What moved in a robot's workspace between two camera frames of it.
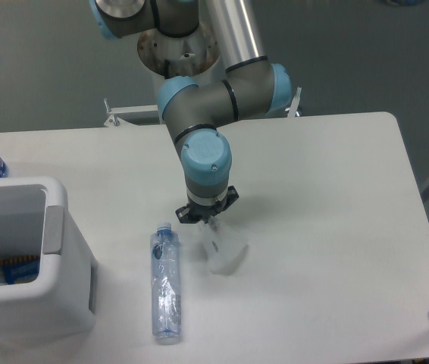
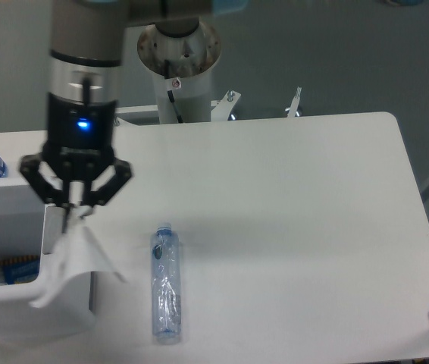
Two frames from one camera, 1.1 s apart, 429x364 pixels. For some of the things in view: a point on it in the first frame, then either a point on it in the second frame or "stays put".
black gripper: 195,213 → 79,145
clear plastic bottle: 166,283 stays put
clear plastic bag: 225,251 → 78,252
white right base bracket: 295,102 stays put
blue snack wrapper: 15,270 stays put
